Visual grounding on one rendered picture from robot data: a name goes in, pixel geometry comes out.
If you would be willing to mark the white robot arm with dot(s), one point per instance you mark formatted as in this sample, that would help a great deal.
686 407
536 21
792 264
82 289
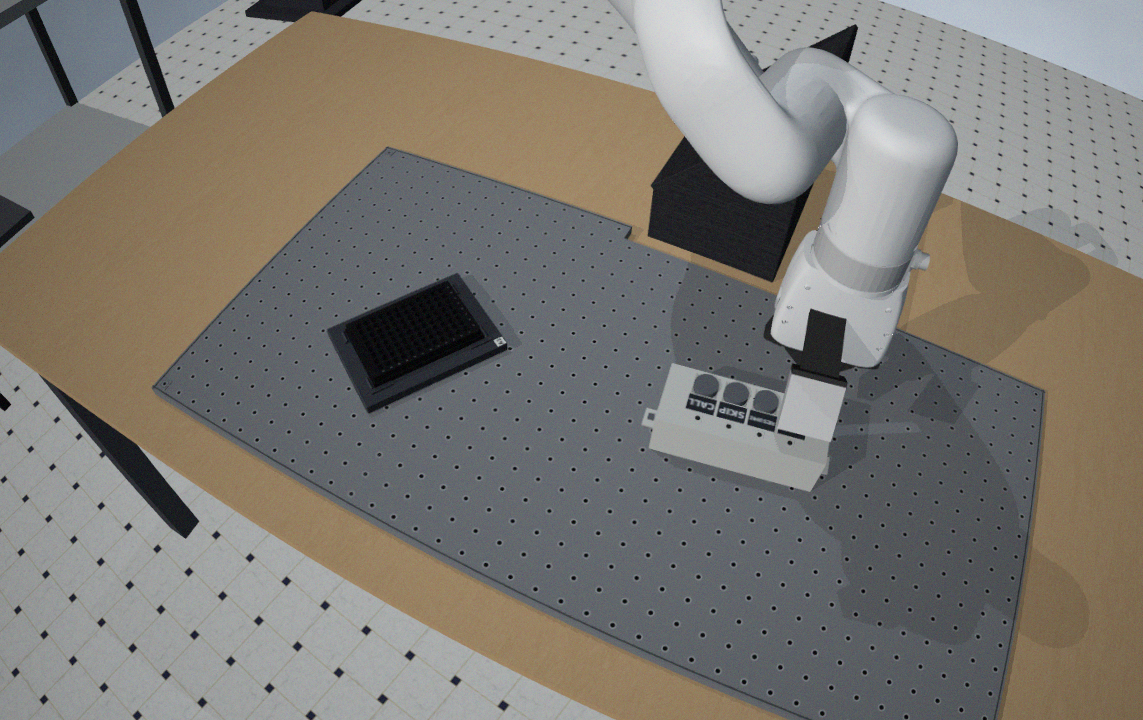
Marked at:
769 139

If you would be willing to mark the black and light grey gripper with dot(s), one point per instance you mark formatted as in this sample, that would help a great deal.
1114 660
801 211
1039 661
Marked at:
806 285

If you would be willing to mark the light grey button panel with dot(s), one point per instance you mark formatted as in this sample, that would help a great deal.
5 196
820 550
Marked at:
739 434

